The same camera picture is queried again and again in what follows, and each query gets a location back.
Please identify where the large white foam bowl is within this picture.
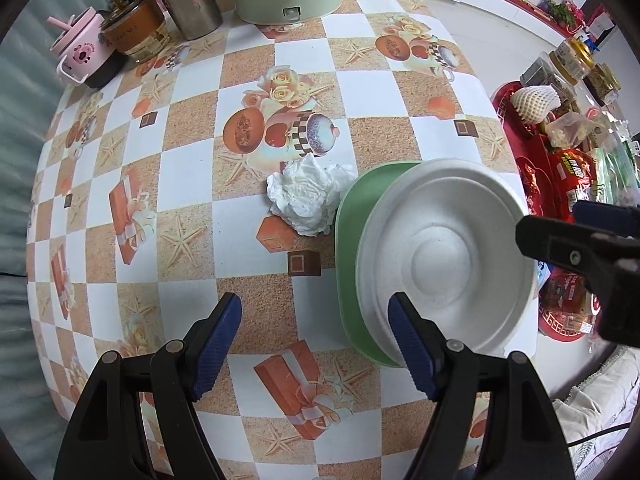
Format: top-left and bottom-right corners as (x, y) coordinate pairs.
(355, 158), (537, 366)

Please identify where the clear red candy dish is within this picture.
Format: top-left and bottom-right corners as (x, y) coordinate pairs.
(516, 157), (554, 217)

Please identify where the green square plate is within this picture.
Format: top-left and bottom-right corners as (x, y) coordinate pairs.
(334, 160), (424, 369)

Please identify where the white foam fruit net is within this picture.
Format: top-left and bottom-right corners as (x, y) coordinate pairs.
(510, 86), (561, 125)

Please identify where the clear bag of snacks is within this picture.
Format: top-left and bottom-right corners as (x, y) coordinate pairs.
(546, 112), (598, 150)

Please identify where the red round tray table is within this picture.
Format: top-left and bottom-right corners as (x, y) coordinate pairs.
(490, 80), (601, 344)

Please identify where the gold lidded glass jar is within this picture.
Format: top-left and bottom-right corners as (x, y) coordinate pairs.
(549, 38), (594, 84)

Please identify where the grey-green curtain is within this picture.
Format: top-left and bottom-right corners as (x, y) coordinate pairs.
(1, 0), (106, 479)

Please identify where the amber glass jar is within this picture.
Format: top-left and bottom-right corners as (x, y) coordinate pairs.
(101, 0), (170, 64)

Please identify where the red snack bag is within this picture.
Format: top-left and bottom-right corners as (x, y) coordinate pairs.
(548, 148), (597, 222)

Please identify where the potted plant with flowers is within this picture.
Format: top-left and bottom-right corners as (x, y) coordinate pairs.
(539, 0), (584, 29)

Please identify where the crumpled white tissue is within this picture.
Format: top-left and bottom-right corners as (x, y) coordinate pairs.
(266, 155), (358, 237)

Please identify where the pink lidded mug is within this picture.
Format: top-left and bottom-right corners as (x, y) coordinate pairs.
(47, 6), (127, 89)

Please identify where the patterned plastic tablecloth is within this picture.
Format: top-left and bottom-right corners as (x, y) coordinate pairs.
(26, 0), (521, 479)

